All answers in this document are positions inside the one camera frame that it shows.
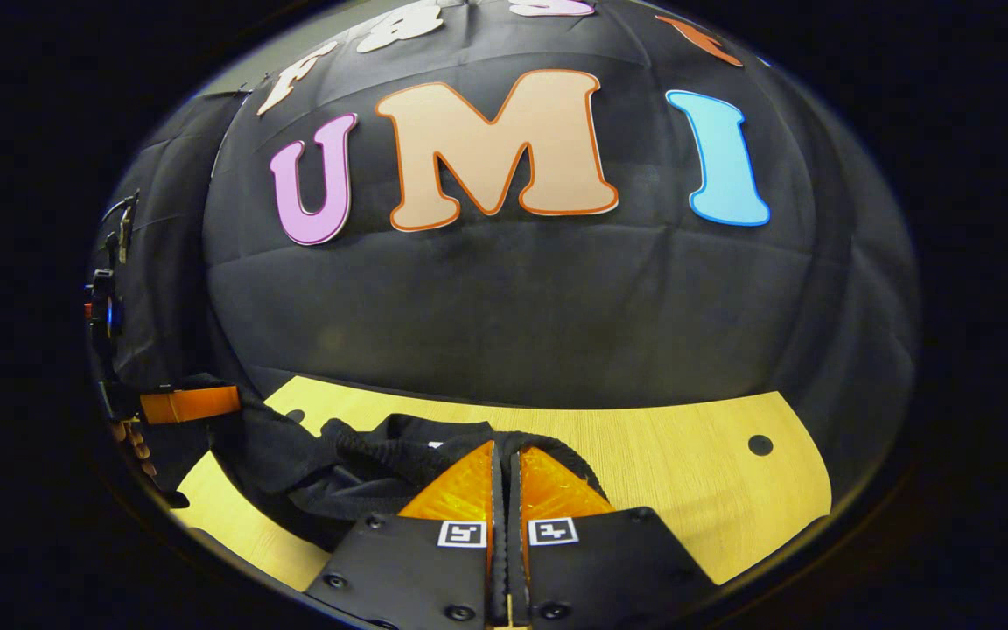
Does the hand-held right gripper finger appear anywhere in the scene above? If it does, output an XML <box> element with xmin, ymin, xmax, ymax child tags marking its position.
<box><xmin>508</xmin><ymin>437</ymin><xmax>719</xmax><ymax>630</ymax></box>
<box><xmin>303</xmin><ymin>437</ymin><xmax>509</xmax><ymax>630</ymax></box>

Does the black polo shirt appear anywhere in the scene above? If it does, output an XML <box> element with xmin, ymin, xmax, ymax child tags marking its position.
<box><xmin>154</xmin><ymin>374</ymin><xmax>610</xmax><ymax>554</ymax></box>

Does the black backdrop cloth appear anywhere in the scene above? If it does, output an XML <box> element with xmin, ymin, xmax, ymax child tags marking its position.
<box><xmin>88</xmin><ymin>0</ymin><xmax>921</xmax><ymax>491</ymax></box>

